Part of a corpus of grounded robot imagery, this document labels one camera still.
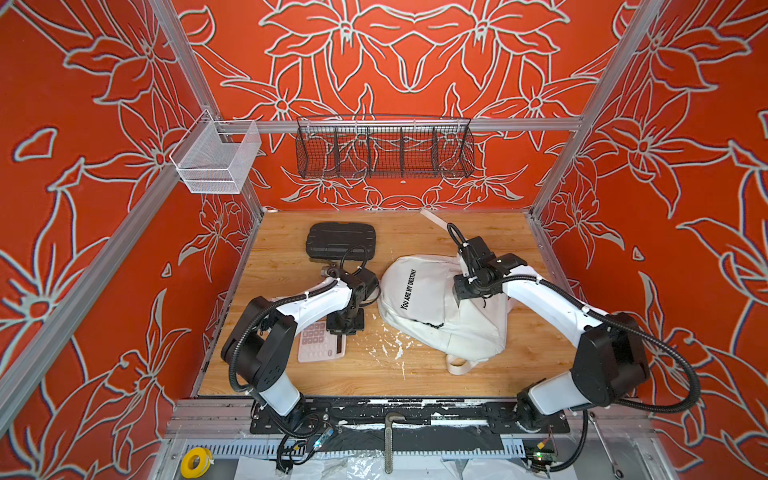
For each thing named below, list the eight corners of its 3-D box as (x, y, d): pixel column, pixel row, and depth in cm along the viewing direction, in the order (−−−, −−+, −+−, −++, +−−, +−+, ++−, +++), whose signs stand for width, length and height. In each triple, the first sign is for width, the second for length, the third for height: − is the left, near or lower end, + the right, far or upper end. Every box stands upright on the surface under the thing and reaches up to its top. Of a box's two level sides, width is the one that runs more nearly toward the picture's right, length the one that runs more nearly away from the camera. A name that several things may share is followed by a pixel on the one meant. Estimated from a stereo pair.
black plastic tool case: (307, 260, 106) (303, 249, 101) (313, 231, 115) (310, 219, 110) (375, 260, 106) (374, 249, 101) (375, 230, 115) (375, 219, 110)
